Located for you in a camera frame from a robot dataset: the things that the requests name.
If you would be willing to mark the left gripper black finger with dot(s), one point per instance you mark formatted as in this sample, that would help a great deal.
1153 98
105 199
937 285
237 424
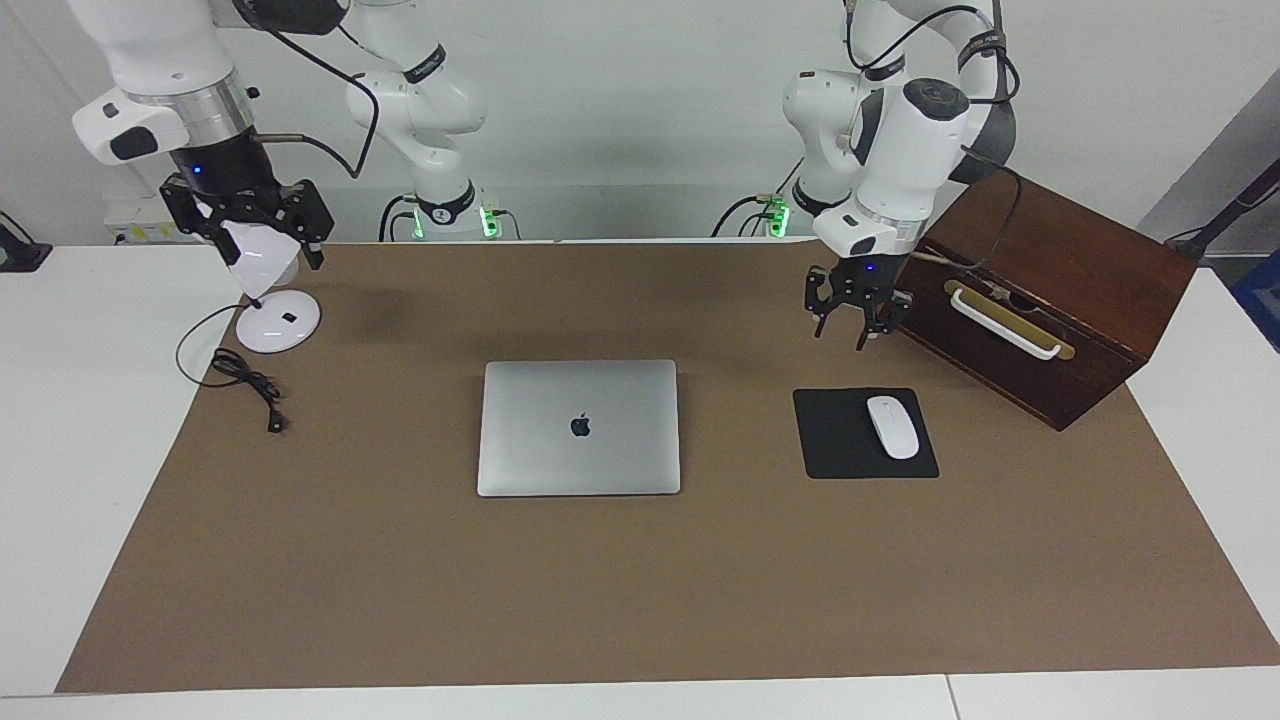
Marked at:
822 295
885 312

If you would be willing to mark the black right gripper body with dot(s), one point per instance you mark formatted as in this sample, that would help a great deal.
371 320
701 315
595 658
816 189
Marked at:
225 170

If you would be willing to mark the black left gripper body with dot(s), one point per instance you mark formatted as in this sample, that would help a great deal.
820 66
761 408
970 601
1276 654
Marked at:
868 275

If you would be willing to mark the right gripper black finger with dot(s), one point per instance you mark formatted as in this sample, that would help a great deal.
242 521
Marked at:
310 215
190 210

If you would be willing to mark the grey aluminium laptop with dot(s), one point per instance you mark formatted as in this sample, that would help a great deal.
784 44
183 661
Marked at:
600 460

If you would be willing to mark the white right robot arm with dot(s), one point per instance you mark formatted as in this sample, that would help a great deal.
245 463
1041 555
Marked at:
150 50

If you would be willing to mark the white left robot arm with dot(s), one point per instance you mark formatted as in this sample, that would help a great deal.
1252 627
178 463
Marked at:
900 150

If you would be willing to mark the white desk lamp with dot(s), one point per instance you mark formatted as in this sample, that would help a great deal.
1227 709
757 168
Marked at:
280 325

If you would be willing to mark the white computer mouse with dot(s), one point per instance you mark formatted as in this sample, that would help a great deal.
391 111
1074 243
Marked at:
893 428

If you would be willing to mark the black mouse pad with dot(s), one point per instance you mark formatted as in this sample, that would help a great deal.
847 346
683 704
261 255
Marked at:
835 440

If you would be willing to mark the black clamp stand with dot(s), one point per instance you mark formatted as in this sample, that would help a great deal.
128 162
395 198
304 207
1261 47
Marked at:
20 255

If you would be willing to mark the dark brown wooden box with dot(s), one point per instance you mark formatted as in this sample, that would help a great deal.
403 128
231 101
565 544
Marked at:
1080 260

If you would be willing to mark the black slanted pole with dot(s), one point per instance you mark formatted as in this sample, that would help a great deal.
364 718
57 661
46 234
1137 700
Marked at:
1230 210

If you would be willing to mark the blue crate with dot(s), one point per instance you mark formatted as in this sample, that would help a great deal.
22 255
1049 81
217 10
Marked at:
1262 300

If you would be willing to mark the brown table mat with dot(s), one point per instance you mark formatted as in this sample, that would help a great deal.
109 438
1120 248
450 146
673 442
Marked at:
600 600

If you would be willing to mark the white wall power strip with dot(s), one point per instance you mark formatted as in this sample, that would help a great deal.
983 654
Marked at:
130 215

